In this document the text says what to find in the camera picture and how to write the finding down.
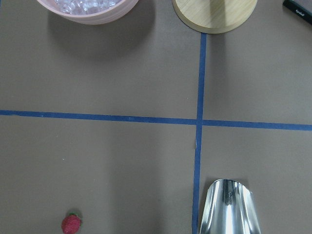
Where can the black box device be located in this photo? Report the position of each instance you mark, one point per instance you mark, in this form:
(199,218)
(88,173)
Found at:
(302,8)

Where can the steel ice scoop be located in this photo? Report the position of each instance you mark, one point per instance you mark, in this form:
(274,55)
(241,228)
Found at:
(229,209)

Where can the pink bowl of ice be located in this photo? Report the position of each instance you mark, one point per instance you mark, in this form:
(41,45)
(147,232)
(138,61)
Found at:
(90,12)

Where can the wooden cup stand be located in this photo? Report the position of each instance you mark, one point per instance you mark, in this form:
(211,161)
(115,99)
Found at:
(214,16)

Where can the red strawberry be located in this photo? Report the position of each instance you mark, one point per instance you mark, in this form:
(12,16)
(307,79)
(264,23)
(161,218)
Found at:
(71,224)

